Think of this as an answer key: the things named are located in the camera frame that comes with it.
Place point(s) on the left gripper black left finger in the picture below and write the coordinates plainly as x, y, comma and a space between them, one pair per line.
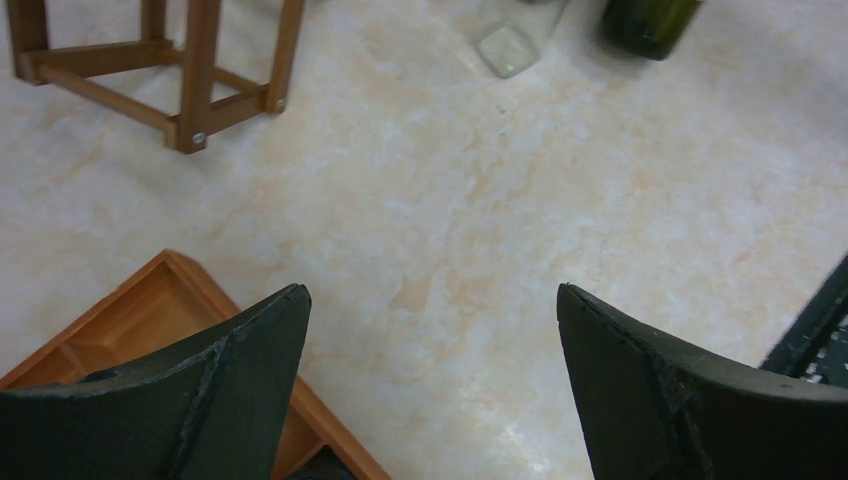
210, 406

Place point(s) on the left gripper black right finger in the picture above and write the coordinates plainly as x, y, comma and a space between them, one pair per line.
653, 406

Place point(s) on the dark green wine bottle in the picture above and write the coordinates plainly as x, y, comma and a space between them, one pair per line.
650, 29

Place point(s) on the small clear glass bottle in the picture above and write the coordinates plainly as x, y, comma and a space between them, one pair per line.
510, 35

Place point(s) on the brown wooden wine rack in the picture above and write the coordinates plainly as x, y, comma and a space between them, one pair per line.
212, 99

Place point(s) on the orange wooden tray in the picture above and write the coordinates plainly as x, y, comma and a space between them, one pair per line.
168, 299

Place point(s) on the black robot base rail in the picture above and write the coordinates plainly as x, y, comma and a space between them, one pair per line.
814, 347

